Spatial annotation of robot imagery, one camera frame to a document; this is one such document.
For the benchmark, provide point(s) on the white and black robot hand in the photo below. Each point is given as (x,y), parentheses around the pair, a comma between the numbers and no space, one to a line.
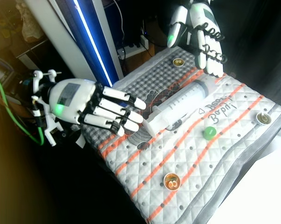
(68,98)
(198,21)

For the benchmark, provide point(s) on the small bowl with egg halves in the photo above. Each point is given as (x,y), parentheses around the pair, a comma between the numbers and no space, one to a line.
(172,182)

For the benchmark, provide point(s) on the small bowl of orange soup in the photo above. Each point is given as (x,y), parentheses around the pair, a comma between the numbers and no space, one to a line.
(178,62)

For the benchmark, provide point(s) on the white power strip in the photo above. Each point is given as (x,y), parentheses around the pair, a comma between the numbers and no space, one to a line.
(131,47)

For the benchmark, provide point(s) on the grey quilt with bear print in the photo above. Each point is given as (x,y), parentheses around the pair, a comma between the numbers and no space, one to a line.
(177,158)

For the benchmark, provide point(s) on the large clear plastic syringe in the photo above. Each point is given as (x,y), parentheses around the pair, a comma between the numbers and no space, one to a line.
(184,100)

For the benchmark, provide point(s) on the white and blue pillar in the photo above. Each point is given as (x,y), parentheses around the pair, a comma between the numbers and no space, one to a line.
(61,35)

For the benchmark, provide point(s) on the green toy cylinder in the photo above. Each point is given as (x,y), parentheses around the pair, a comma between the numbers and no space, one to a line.
(209,133)

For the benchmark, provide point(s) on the small bowl of green noodles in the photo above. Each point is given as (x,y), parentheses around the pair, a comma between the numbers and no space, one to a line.
(263,118)

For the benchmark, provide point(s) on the grey metal shelf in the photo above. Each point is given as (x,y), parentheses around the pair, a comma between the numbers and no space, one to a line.
(26,53)

